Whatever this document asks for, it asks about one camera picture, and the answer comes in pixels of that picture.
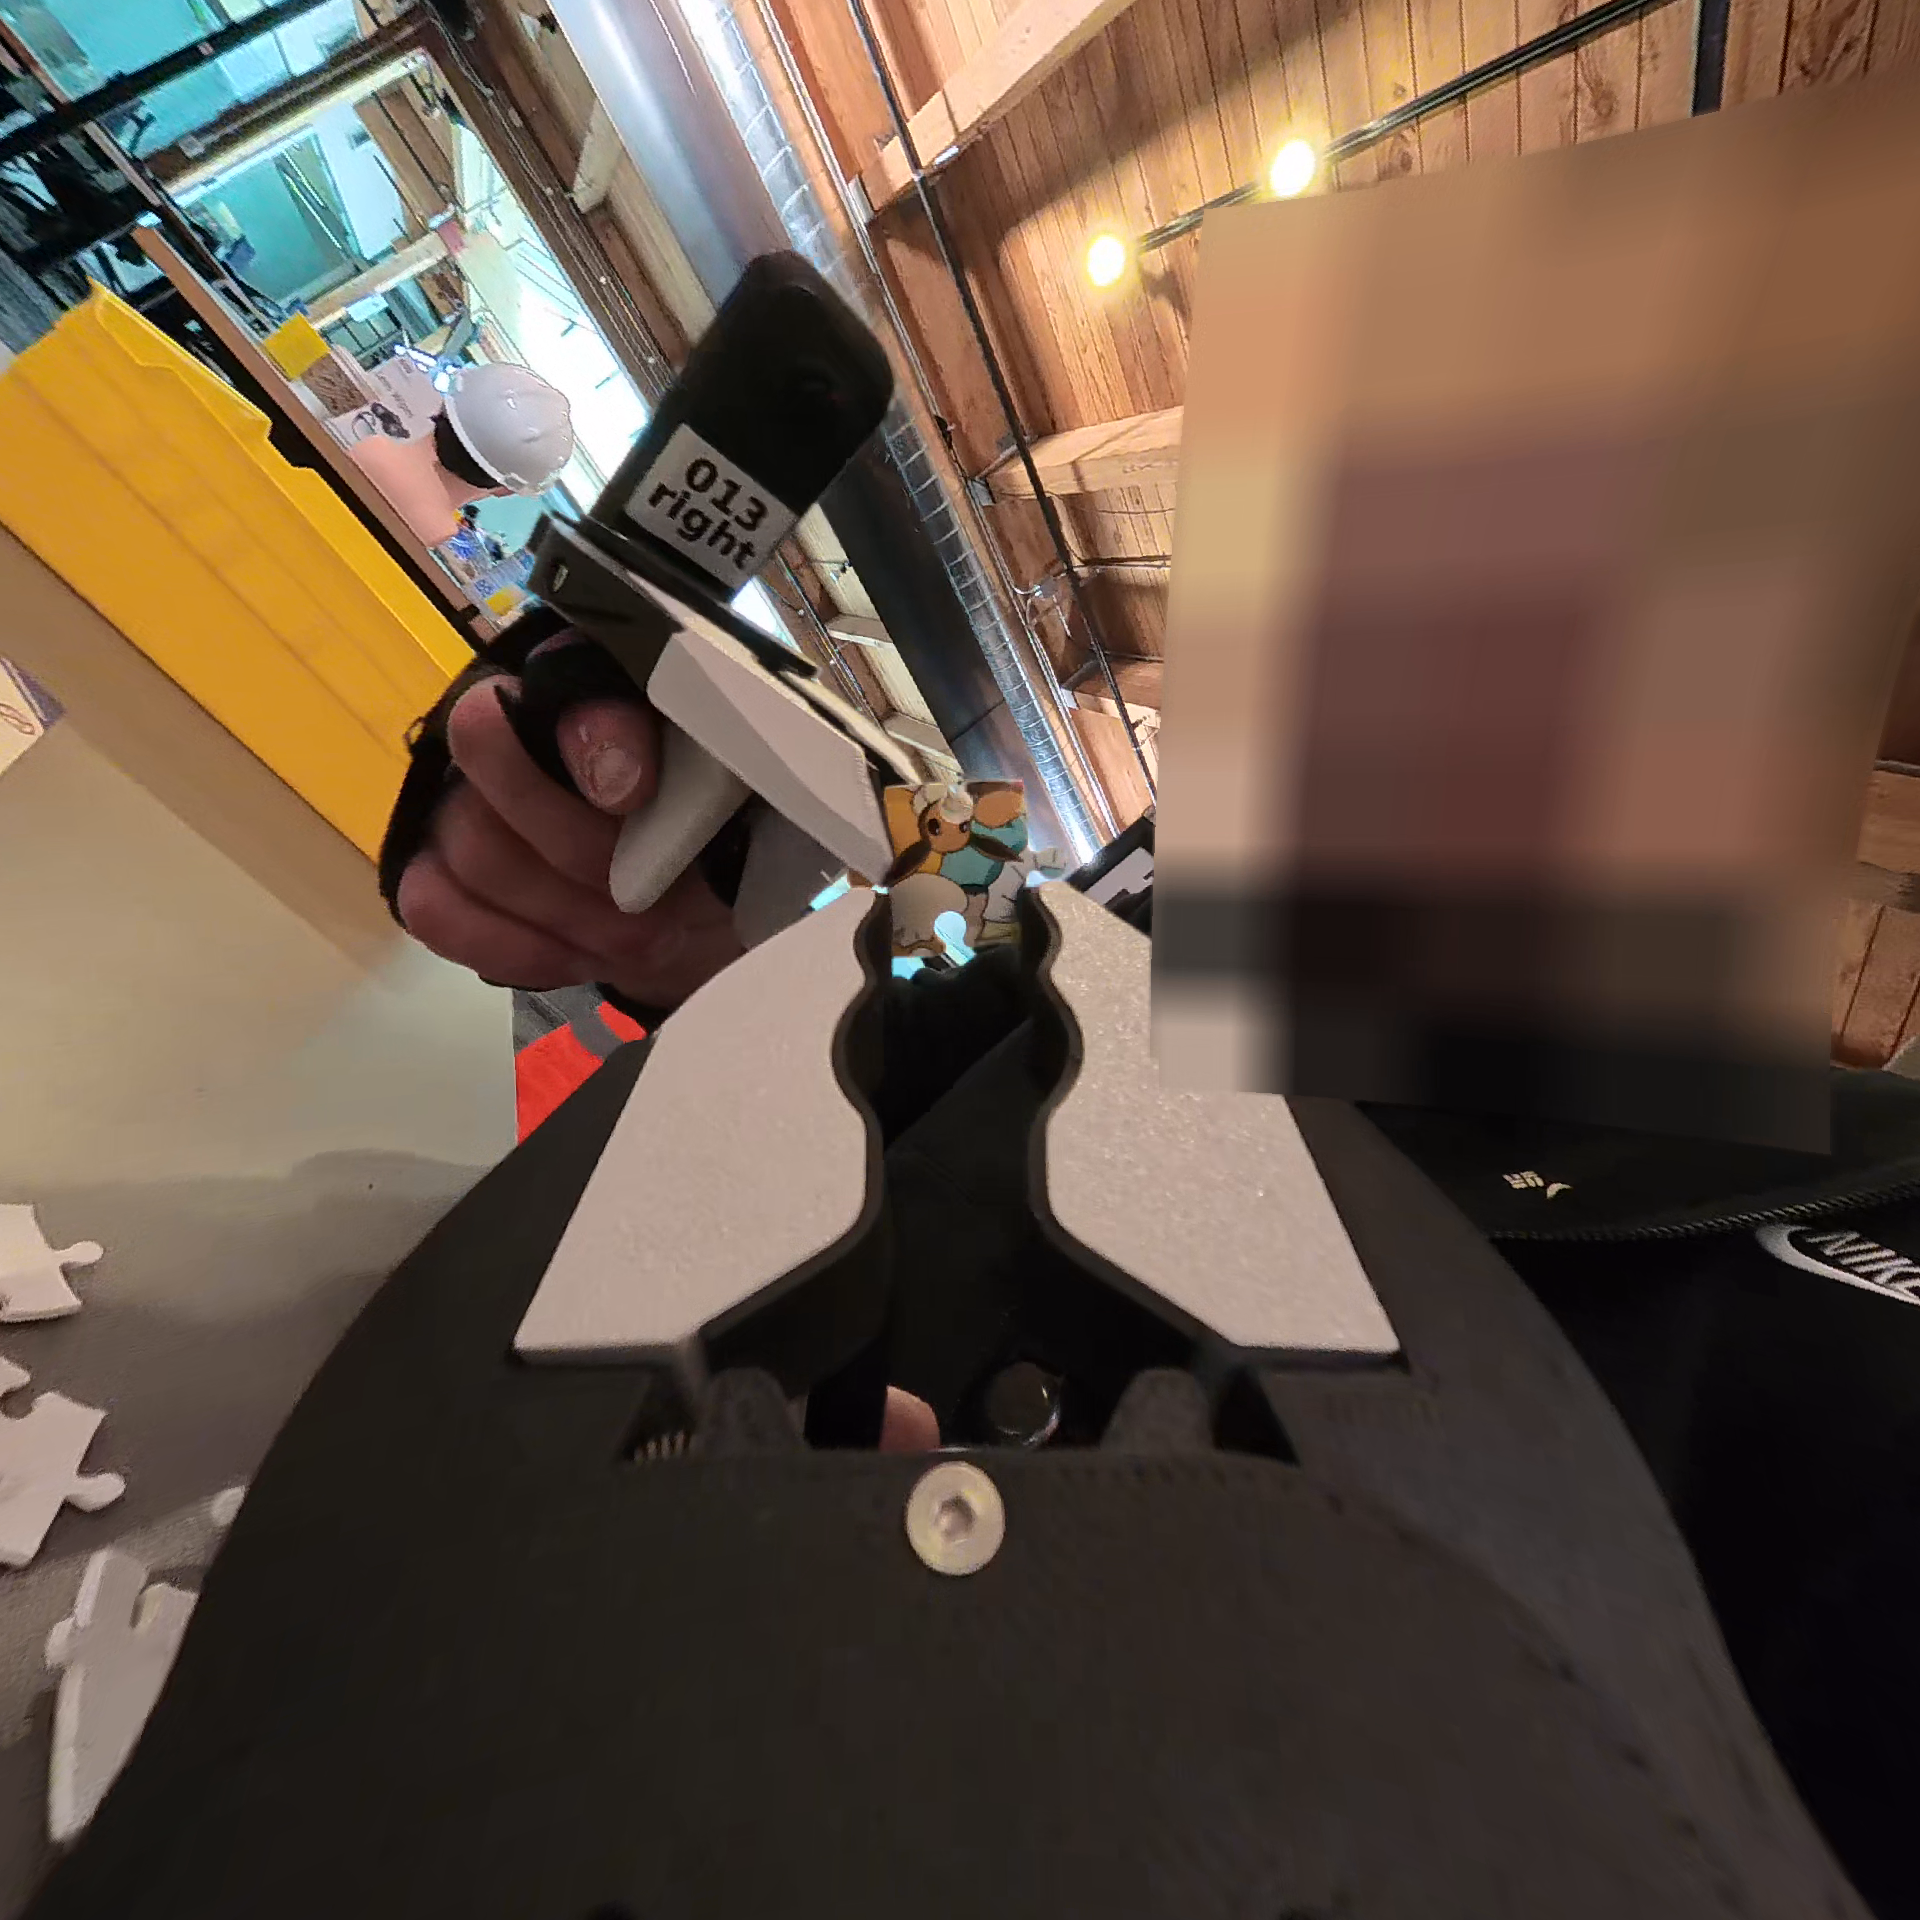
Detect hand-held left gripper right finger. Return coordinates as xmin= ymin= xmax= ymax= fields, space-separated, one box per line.
xmin=1021 ymin=882 xmax=1406 ymax=1373

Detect colourful joined puzzle pieces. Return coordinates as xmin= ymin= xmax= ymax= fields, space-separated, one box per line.
xmin=876 ymin=777 xmax=1074 ymax=977

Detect person's right hand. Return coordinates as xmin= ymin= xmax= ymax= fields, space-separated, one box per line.
xmin=391 ymin=677 xmax=761 ymax=1011

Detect white puzzle piece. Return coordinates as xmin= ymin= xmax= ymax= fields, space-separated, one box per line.
xmin=0 ymin=1203 xmax=104 ymax=1327
xmin=43 ymin=1550 xmax=199 ymax=1844
xmin=0 ymin=1390 xmax=128 ymax=1570

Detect grey metal duct pipe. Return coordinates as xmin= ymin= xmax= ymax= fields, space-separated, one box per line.
xmin=548 ymin=0 xmax=1117 ymax=859

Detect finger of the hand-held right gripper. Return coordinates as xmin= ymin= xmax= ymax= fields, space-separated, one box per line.
xmin=645 ymin=627 xmax=903 ymax=889
xmin=730 ymin=818 xmax=872 ymax=953

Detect orange object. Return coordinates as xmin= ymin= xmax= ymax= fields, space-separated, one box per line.
xmin=513 ymin=997 xmax=650 ymax=1150

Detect stack of yellow bins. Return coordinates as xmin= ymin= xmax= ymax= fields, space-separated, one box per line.
xmin=0 ymin=283 xmax=479 ymax=865

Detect white printed card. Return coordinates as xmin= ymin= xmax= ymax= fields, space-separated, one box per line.
xmin=0 ymin=657 xmax=65 ymax=778

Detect person's black sweatshirt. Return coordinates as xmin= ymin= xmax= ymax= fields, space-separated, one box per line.
xmin=876 ymin=944 xmax=1920 ymax=1920

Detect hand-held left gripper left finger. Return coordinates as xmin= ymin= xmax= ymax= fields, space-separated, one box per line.
xmin=513 ymin=884 xmax=894 ymax=1404

